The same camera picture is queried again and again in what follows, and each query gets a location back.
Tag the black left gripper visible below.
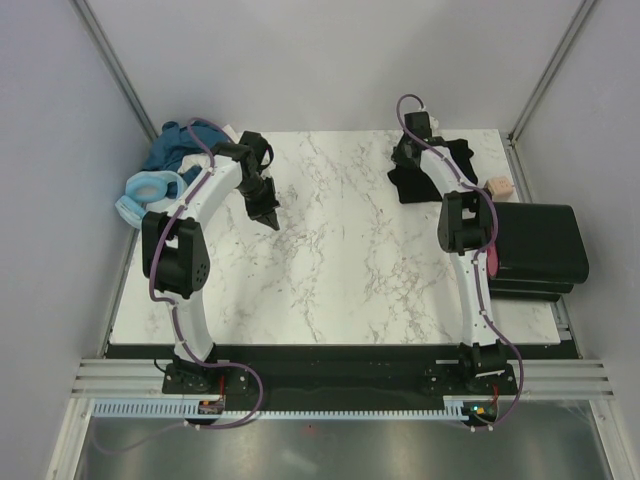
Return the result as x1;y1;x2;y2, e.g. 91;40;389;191
236;176;280;232

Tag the black t shirt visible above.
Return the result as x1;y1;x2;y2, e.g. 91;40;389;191
386;138;480;205

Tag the blue t shirt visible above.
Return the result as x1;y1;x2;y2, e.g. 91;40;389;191
142;120;229;173

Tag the black and pink drawer box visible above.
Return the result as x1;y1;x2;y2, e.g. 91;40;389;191
489;202;590;302

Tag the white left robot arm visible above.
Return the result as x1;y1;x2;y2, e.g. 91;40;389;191
141;132;280;393

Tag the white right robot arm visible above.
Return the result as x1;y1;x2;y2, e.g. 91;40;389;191
388;133;506;349

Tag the white t shirt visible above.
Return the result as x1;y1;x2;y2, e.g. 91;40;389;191
179;123;241;179

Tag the pink foam cube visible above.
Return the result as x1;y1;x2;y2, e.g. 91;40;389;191
484;176;515;202

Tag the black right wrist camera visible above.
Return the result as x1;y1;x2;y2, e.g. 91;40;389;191
404;111;439;142

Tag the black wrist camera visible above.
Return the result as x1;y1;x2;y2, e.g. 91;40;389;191
240;131;275;173
404;111;439;142

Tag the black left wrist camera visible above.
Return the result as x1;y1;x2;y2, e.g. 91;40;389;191
240;131;275;173

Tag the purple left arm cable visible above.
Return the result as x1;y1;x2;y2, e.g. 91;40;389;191
92;117;266;454

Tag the light blue ring toy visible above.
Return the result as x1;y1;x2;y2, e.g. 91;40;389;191
115;170;188;230

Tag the aluminium frame rail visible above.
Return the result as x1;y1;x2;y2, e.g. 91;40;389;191
72;359;613;400

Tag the white slotted cable duct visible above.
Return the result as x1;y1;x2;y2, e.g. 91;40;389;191
92;398;497;420

